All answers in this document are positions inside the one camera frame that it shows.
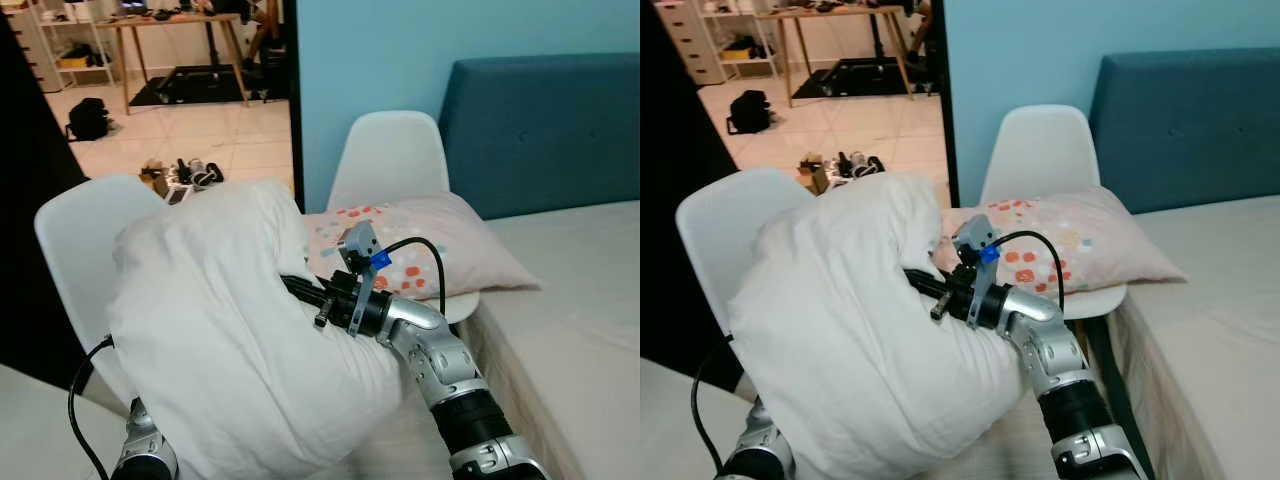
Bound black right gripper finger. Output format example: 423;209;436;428
280;274;325;306
903;267;944;300

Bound large white pillow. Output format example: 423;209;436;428
727;172;1043;480
105;180;407;480

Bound pink dotted pillow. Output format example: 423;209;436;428
934;186;1189;297
303;192;542;302

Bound white plastic chair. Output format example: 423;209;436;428
327;110;482;326
675;166;817;403
979;104;1128;321
33;174;171;403

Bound black and white shoes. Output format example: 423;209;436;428
173;157;225;192
830;151;887;182

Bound small cardboard box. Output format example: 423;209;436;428
796;161;832;197
139;160;172;198

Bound black floor mat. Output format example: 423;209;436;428
819;56;937;100
128;64;273;108

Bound beige bed mattress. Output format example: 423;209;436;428
470;200;641;480
1108;193;1280;480

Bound black bag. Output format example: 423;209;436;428
726;89;774;136
65;97;114;142

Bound blue upholstered headboard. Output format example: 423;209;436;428
437;52;641;222
1087;47;1280;217

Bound dark open door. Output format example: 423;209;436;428
640;0;747;393
0;8;93;393

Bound wooden table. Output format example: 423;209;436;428
754;4;917;109
95;11;252;117

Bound white shelf rack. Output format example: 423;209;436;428
35;0;117;87
700;0;778;81

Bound white drawer unit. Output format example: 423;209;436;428
5;4;63;94
654;0;727;87

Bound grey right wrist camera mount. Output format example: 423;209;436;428
953;214;1005;330
337;221;392;337

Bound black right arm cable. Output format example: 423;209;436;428
997;230;1067;311
384;236;447;317

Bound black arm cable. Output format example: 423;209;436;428
67;335;116;480
997;230;1067;311
689;334;737;477
384;236;447;317

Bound black door frame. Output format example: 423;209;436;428
279;0;305;213
929;0;962;209

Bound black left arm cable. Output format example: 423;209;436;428
689;334;737;477
67;335;116;480

